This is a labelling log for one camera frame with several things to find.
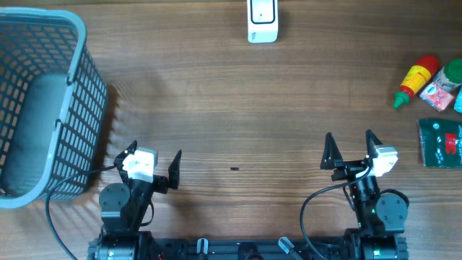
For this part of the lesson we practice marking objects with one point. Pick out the teal wet wipes pack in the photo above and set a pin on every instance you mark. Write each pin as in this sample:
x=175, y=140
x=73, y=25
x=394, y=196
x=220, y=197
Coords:
x=458, y=102

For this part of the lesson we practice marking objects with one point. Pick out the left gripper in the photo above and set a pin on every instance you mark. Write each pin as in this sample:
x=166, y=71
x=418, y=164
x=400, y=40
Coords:
x=162, y=183

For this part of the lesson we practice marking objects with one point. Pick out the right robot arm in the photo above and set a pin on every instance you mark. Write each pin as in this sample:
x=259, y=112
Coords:
x=380, y=214

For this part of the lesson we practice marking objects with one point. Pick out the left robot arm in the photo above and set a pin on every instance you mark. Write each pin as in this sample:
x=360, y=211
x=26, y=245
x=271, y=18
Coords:
x=124, y=205

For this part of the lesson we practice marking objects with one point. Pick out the white barcode scanner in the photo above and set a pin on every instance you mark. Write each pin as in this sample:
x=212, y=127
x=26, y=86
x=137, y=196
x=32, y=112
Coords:
x=263, y=21

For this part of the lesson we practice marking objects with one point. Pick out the green lid jar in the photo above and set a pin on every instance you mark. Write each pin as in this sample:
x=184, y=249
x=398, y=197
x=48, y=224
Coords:
x=449, y=77

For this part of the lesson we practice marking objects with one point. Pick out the red sauce bottle green cap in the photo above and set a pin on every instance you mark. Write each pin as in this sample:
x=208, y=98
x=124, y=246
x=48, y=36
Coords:
x=416, y=78

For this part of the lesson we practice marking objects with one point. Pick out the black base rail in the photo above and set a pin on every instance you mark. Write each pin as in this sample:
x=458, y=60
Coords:
x=283, y=248

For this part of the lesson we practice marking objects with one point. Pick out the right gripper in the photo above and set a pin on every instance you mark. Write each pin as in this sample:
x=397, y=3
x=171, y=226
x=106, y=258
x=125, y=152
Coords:
x=349, y=169

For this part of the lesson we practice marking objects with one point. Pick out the green 3M gloves package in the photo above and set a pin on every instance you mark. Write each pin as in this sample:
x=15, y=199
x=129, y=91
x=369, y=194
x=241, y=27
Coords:
x=440, y=141

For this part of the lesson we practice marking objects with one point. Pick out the grey plastic shopping basket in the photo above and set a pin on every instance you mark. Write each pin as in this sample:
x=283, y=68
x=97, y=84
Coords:
x=53, y=102

